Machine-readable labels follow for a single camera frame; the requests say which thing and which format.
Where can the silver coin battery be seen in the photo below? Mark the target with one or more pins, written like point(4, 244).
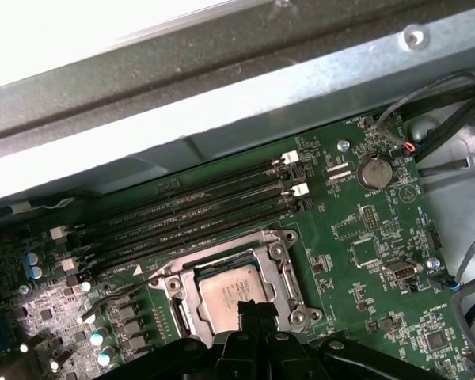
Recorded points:
point(375, 173)

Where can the CPU socket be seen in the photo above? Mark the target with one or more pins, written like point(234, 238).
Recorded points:
point(293, 237)

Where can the RAM slot white latch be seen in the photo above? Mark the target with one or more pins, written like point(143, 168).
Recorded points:
point(182, 226)
point(182, 193)

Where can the silver green CPU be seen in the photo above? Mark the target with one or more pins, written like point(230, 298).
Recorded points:
point(225, 295)

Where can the black PC case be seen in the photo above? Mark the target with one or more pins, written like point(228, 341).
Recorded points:
point(182, 79)

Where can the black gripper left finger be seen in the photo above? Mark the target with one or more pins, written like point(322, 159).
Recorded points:
point(206, 356)

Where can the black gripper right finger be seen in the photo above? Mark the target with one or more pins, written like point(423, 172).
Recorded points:
point(340, 356)

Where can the metal socket cover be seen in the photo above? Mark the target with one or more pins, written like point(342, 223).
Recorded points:
point(291, 283)

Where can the green motherboard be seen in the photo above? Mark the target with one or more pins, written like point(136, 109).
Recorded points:
point(340, 237)

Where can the metal locking lever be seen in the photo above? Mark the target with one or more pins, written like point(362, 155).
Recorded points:
point(118, 295)

